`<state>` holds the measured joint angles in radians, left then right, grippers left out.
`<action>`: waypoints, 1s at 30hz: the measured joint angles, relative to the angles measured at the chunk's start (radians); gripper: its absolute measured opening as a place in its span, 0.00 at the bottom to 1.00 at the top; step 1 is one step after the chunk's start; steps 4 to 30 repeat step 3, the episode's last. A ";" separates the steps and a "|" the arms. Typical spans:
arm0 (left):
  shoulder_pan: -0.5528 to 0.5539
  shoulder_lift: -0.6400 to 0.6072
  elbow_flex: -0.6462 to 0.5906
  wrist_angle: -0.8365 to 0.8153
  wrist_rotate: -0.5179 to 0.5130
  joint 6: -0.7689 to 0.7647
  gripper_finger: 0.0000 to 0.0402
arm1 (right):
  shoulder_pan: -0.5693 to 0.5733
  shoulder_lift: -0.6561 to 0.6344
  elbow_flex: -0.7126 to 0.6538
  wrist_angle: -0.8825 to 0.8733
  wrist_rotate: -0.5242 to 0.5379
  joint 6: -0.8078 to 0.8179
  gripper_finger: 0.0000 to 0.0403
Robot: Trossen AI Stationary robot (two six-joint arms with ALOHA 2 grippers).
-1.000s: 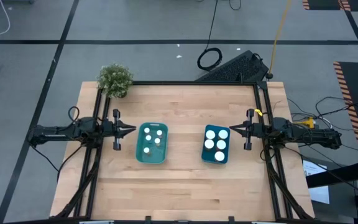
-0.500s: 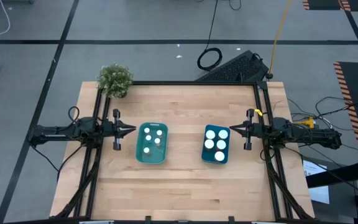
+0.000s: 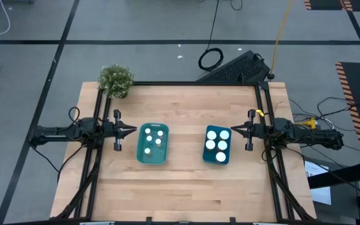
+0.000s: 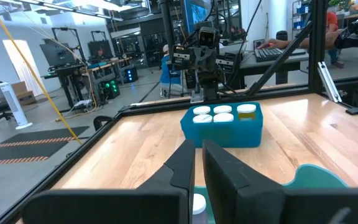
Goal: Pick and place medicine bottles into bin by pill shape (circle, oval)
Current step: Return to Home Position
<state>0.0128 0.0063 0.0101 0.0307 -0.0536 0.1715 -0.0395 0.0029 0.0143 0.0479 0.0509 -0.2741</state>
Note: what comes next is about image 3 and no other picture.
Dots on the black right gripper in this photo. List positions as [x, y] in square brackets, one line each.
[259, 130]

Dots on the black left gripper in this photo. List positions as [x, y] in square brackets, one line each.
[108, 129]

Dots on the small pink pill bottle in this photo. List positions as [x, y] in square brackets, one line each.
[147, 130]

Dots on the small blue pill bottle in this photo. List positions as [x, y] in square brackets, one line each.
[149, 138]

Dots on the small pill bottle white cap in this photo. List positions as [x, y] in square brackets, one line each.
[160, 133]
[158, 141]

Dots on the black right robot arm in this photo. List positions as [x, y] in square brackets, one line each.
[317, 137]

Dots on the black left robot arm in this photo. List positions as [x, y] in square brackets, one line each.
[58, 132]

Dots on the dark blue plastic bin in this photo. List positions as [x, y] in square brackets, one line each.
[209, 157]

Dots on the teal plastic bin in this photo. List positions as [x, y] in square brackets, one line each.
[161, 156]

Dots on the yellow gripper tag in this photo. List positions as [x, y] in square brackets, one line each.
[260, 112]

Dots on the potted green plant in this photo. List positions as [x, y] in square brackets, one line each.
[116, 80]

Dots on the black perforated case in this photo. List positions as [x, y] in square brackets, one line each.
[236, 68]

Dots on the white paper sheet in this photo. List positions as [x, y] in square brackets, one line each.
[322, 193]

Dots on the black metal beam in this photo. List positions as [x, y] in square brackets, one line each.
[339, 175]

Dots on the black aluminium table frame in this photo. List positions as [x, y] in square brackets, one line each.
[198, 83]

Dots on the black frame bracket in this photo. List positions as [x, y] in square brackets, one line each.
[232, 220]
[148, 220]

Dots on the silver metal bracket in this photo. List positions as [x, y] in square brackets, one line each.
[97, 223]
[270, 223]

